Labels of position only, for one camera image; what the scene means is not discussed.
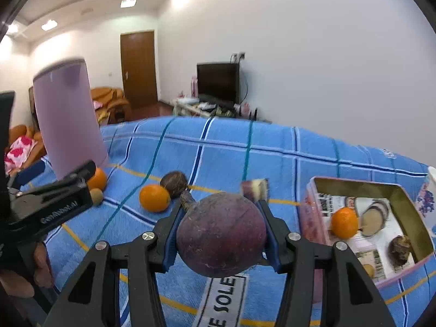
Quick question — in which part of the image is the brown wooden door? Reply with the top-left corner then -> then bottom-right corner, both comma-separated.
120,31 -> 159,110

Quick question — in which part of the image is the black power cable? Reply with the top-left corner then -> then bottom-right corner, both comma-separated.
238,62 -> 249,105

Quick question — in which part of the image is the person's left hand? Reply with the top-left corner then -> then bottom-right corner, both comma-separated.
0,241 -> 55,298

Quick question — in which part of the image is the black television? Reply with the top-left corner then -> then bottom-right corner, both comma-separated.
197,62 -> 241,105

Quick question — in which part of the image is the white television stand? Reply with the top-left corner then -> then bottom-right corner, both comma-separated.
173,98 -> 240,118

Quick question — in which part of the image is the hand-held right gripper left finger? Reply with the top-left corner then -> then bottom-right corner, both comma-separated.
43,199 -> 187,327

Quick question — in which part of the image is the brown leather armchair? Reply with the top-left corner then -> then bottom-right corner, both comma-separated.
90,88 -> 132,125

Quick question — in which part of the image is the lilac plastic kettle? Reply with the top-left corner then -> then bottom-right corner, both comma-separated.
33,58 -> 110,180

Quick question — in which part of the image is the pink heart print cushion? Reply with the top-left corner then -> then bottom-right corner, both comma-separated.
5,136 -> 38,168

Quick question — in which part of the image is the pink tin box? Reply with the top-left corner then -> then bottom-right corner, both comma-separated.
300,176 -> 435,287

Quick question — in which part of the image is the printed paper lining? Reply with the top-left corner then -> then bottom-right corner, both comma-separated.
317,192 -> 415,282

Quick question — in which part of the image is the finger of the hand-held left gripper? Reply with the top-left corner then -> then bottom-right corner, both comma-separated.
15,159 -> 97,199

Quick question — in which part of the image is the dark purple passion fruit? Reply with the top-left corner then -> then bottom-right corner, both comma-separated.
160,171 -> 189,199

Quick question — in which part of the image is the round purple root vegetable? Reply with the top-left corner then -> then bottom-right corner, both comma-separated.
176,191 -> 268,278

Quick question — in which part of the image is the white cup with purple flowers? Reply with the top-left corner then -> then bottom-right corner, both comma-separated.
417,166 -> 436,234

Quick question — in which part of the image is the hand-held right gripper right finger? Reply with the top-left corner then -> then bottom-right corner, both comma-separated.
255,200 -> 397,327

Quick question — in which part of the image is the blue plaid blanket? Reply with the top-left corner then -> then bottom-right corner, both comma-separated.
7,116 -> 436,327

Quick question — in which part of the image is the orange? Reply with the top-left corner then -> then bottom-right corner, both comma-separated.
139,184 -> 171,213
87,168 -> 108,191
330,207 -> 359,239

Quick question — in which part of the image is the brown leather sofa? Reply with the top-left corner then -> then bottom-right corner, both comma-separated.
8,124 -> 47,175

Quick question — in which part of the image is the whole dark brown taro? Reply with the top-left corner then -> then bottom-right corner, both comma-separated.
388,235 -> 415,267

